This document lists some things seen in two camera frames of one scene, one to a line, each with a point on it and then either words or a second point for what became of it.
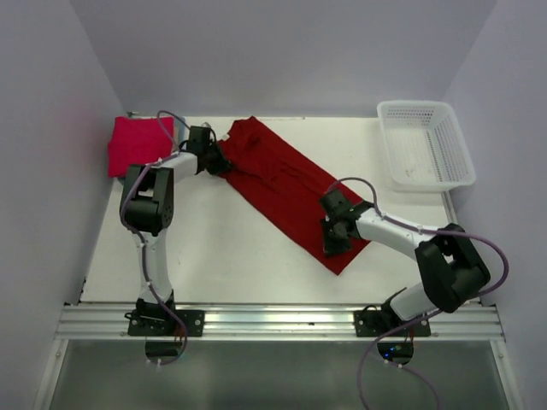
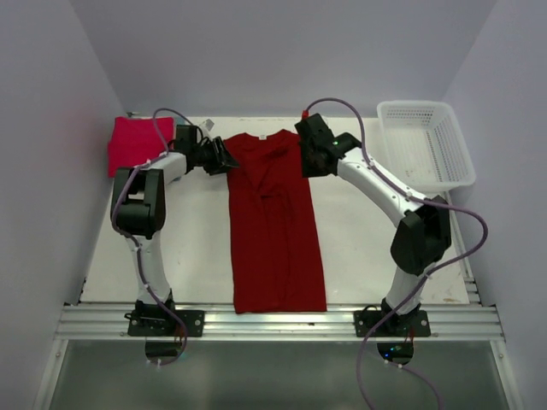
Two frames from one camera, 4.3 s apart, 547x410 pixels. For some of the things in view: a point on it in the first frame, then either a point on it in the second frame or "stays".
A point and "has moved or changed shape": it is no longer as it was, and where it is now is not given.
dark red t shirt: x=285 y=185 has moved or changed shape
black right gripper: x=331 y=248 → x=307 y=171
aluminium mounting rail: x=277 y=323 stays
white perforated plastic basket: x=426 y=148 stays
